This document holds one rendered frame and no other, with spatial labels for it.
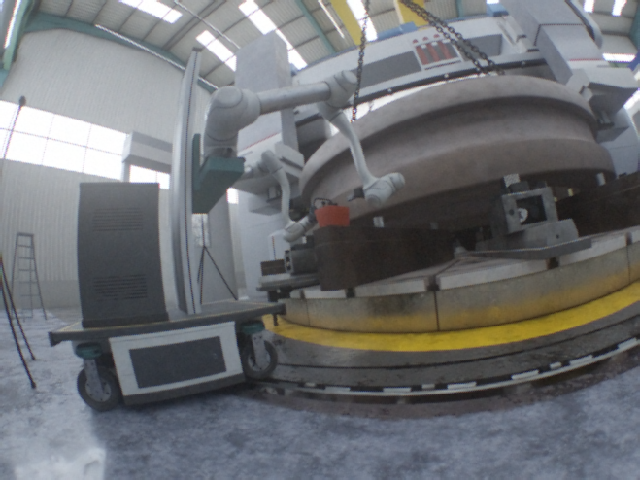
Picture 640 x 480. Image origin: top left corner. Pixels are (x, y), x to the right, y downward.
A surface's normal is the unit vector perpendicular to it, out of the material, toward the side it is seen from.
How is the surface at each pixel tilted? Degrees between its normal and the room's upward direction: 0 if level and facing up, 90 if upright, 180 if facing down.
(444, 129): 90
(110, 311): 90
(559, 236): 90
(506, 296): 90
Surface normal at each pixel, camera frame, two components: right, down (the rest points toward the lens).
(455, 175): -0.53, -0.03
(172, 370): 0.60, -0.18
